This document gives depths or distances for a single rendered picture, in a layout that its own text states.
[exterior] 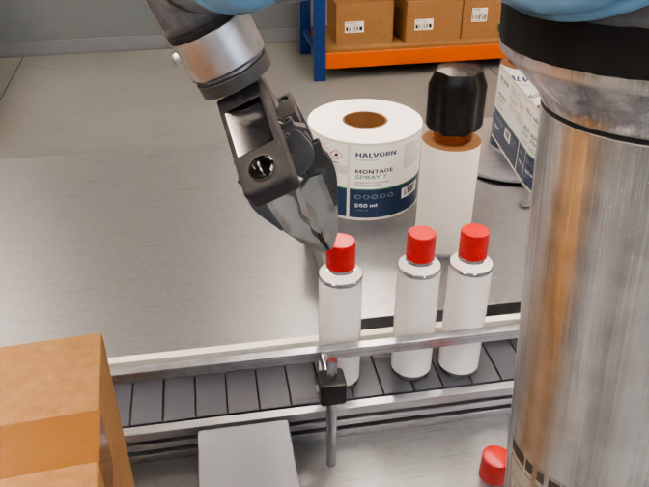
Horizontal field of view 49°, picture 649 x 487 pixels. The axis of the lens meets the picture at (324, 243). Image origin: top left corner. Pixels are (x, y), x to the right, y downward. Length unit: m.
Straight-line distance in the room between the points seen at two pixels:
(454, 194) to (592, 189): 0.86
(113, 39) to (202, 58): 4.60
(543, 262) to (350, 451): 0.67
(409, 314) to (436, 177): 0.29
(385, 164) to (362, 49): 3.35
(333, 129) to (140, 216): 0.41
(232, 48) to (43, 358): 0.30
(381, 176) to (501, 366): 0.41
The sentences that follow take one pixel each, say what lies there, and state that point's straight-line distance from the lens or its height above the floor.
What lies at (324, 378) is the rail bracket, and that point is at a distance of 0.79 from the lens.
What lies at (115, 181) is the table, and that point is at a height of 0.83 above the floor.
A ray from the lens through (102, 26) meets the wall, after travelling 5.23.
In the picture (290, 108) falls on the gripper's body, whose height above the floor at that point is 1.25.
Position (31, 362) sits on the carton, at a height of 1.12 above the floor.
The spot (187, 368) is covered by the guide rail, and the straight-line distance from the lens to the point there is 0.83.
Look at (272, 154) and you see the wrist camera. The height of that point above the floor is 1.25.
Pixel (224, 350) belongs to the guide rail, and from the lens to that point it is 0.92.
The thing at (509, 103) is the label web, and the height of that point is 1.02.
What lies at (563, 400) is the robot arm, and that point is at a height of 1.32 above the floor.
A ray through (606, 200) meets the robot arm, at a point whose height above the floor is 1.40.
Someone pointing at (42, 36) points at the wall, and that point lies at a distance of 5.30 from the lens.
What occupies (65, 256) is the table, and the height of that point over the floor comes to 0.83.
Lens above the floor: 1.51
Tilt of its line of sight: 32 degrees down
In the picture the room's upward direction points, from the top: straight up
